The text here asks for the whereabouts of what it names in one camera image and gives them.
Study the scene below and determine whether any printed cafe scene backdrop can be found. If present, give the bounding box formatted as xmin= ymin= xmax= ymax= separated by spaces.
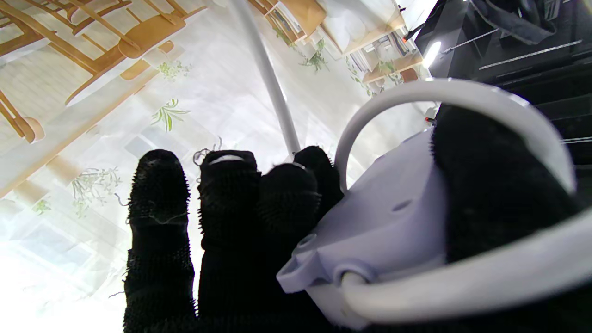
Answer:
xmin=0 ymin=0 xmax=435 ymax=333

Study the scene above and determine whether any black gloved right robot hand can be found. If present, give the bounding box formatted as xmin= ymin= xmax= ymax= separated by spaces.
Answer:
xmin=123 ymin=104 xmax=592 ymax=333

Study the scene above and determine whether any white power strip with cord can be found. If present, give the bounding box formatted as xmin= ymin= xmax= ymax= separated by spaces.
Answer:
xmin=229 ymin=0 xmax=592 ymax=331

